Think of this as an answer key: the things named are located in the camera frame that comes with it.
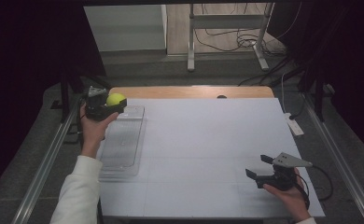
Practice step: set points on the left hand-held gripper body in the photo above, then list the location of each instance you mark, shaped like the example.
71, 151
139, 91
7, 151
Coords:
96, 107

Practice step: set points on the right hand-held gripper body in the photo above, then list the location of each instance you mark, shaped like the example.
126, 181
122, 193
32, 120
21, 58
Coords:
281, 175

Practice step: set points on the yellow tennis ball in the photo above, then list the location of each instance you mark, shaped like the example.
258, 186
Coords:
115, 99

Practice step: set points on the clear plastic container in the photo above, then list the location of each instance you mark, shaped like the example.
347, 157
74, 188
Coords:
124, 146

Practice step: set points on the person's left hand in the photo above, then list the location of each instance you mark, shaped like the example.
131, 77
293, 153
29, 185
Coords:
93, 130

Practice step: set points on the person's right hand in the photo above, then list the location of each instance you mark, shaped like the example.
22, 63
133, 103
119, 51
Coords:
287, 199

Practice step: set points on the black stand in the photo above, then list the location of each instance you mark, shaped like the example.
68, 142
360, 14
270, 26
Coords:
318, 99
65, 96

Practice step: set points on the white power strip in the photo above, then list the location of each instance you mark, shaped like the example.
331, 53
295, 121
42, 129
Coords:
293, 124

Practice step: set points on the white board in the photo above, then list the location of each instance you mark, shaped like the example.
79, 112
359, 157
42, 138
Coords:
208, 146

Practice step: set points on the wooden table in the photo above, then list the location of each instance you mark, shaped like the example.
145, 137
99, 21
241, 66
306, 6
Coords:
183, 92

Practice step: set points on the white cabinet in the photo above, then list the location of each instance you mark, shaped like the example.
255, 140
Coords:
124, 28

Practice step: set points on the dark curtain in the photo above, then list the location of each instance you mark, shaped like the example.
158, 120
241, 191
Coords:
21, 62
351, 62

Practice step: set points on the grey metal stand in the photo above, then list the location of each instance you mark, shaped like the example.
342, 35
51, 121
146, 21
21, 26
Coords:
226, 21

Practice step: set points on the black frame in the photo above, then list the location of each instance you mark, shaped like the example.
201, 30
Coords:
68, 138

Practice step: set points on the aluminium rail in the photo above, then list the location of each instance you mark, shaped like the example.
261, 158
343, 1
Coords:
43, 168
342, 165

